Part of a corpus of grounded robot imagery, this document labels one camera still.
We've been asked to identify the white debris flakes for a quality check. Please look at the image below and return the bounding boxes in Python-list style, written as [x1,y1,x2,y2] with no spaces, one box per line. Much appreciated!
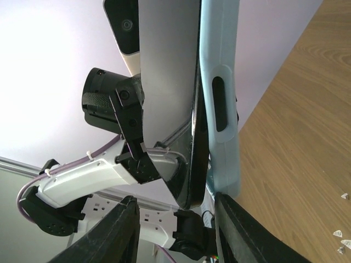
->
[332,192,351,254]

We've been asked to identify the black phone from blue case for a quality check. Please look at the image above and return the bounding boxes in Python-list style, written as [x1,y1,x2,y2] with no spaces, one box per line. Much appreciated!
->
[139,1,209,209]

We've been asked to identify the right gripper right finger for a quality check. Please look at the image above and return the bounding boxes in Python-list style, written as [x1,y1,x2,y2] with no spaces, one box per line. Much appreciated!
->
[214,193,309,263]

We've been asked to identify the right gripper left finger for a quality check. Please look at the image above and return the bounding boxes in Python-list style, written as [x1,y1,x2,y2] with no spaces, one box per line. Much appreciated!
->
[50,196,140,263]

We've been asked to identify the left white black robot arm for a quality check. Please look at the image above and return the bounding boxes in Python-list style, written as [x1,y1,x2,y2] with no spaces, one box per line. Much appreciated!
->
[17,68,217,260]

